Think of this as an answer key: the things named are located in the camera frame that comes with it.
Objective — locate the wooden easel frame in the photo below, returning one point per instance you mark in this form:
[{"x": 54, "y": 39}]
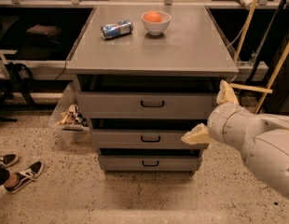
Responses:
[{"x": 258, "y": 38}]

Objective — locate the clear plastic storage bin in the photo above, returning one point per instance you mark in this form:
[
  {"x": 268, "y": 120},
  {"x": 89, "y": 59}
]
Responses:
[{"x": 67, "y": 120}]

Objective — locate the crushed blue soda can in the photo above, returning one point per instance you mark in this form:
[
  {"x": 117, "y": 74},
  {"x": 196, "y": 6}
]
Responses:
[{"x": 117, "y": 29}]

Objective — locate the dark box on shelf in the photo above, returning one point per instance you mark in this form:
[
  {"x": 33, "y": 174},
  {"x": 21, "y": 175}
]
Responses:
[{"x": 43, "y": 30}]

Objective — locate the black white sneaker near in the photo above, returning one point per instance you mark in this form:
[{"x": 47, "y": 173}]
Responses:
[{"x": 19, "y": 180}]

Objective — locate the black white sneaker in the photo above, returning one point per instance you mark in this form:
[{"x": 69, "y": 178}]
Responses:
[
  {"x": 8, "y": 160},
  {"x": 19, "y": 180}
]

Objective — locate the grey bottom drawer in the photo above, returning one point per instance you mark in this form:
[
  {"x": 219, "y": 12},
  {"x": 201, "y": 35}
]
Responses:
[{"x": 149, "y": 163}]

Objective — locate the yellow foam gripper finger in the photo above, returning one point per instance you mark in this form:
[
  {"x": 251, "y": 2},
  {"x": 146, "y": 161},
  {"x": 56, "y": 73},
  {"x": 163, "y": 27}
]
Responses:
[
  {"x": 198, "y": 135},
  {"x": 226, "y": 94}
]

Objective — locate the orange fruit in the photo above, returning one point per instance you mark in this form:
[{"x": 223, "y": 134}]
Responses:
[{"x": 152, "y": 16}]

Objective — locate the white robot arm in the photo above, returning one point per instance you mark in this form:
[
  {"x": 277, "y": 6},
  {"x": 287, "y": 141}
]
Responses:
[{"x": 262, "y": 139}]

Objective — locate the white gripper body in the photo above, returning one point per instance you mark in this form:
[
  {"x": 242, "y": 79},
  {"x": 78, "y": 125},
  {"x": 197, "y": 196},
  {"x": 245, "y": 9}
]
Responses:
[{"x": 216, "y": 124}]

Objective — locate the grey top drawer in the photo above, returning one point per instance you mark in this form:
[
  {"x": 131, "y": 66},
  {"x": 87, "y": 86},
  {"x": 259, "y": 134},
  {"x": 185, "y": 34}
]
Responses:
[{"x": 129, "y": 105}]

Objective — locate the black white sneaker far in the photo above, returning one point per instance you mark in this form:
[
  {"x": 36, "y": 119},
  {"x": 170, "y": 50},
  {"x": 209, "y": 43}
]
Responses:
[{"x": 8, "y": 160}]

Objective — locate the grey drawer cabinet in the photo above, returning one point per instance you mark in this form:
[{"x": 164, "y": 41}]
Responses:
[{"x": 188, "y": 57}]

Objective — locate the white ceramic bowl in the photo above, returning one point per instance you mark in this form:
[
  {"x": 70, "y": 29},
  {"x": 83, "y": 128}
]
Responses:
[{"x": 157, "y": 28}]

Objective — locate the grey drawer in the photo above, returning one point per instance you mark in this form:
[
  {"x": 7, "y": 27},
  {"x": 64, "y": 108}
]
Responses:
[
  {"x": 141, "y": 139},
  {"x": 149, "y": 163},
  {"x": 129, "y": 105}
]

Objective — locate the person leg dark trousers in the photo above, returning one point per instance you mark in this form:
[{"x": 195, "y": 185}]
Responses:
[{"x": 4, "y": 175}]

